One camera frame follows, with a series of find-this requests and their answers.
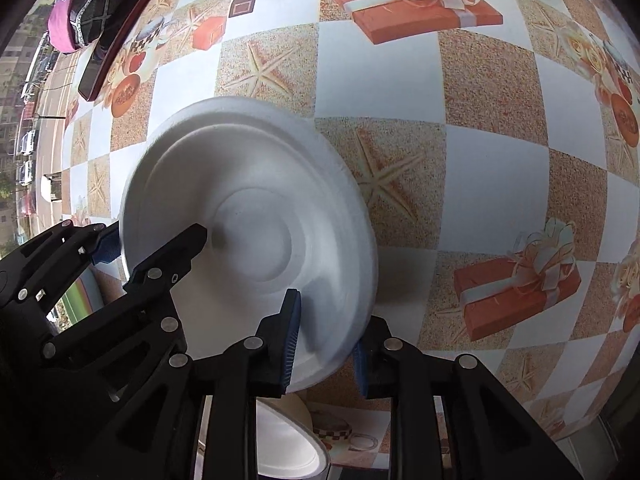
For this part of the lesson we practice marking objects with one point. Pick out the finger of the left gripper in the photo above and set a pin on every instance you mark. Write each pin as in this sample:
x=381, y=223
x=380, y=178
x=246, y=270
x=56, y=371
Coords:
x=43, y=268
x=147, y=294

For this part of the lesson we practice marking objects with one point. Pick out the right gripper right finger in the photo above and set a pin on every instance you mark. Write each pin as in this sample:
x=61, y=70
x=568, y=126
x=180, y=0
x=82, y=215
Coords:
x=451, y=419

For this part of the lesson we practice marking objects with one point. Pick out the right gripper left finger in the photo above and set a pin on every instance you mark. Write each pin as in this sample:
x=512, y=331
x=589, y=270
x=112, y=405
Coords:
x=258, y=366

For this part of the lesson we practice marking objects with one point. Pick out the white foam bowl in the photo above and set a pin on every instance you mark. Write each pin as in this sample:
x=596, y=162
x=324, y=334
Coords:
x=280, y=209
x=287, y=448

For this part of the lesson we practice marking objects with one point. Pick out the white foam bowl bottom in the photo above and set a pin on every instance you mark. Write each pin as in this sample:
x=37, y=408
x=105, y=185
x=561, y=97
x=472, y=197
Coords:
x=280, y=209

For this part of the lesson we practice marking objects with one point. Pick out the green pastel plate stack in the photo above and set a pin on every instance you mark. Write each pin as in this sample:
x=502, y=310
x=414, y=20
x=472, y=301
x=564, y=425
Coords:
x=80, y=300

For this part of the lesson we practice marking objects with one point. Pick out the dark red smartphone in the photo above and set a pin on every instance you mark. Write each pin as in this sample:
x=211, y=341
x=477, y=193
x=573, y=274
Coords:
x=117, y=28

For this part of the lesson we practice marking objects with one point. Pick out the black pink patterned cloth bag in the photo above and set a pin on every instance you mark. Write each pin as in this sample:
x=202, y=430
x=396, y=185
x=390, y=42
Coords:
x=90, y=0

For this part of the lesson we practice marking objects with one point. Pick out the patterned checkered tablecloth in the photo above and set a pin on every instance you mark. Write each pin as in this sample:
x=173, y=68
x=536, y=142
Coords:
x=465, y=144

